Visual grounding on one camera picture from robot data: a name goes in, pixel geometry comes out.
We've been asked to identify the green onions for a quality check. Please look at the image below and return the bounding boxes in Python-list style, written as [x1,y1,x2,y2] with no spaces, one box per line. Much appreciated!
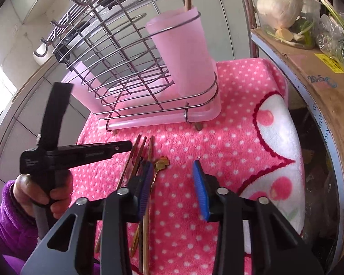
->
[314,0,344,41]

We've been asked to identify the plastic bag of greens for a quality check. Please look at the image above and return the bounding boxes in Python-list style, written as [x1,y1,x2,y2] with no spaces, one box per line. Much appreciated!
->
[318,14,344,82]

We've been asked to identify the clear plastic container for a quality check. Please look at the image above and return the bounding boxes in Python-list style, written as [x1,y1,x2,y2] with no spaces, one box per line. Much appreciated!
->
[256,0,323,49]

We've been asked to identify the pink polka dot towel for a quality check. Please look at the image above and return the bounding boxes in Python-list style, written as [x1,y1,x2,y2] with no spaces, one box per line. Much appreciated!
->
[72,58,304,275]

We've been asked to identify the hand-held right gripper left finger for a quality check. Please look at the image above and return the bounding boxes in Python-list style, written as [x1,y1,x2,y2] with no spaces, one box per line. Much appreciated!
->
[20,160,155,275]

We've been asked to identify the ginger piece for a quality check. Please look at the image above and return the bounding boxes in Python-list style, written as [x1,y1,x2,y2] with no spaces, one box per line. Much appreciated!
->
[275,28,293,42]

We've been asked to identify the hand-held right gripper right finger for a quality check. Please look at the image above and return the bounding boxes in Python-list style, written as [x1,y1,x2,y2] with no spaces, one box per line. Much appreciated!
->
[191,160,324,275]

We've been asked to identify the gold spoon with flower handle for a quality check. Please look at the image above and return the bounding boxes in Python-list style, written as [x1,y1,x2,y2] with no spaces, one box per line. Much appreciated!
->
[130,156,171,257]

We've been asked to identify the person's left hand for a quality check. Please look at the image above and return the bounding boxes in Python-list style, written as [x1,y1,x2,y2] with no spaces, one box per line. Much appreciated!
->
[15,172,74,221]

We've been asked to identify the metal wire dish rack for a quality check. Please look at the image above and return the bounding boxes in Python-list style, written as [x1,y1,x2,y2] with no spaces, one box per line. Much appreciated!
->
[33,0,218,132]

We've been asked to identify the pink plastic cup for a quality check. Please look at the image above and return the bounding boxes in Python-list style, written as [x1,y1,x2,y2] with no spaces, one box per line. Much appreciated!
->
[146,9,218,98]

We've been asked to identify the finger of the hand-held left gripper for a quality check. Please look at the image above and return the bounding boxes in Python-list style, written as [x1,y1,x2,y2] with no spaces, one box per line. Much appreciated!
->
[76,140,133,165]

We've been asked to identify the person's left forearm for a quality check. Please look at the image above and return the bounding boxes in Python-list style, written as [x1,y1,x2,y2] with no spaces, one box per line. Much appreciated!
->
[0,180,48,275]

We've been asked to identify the pink plastic drip tray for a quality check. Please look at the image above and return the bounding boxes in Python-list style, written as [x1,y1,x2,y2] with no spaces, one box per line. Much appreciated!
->
[60,60,222,132]

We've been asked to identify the napa cabbage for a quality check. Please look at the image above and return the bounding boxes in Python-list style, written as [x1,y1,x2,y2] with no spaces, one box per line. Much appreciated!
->
[256,0,304,29]

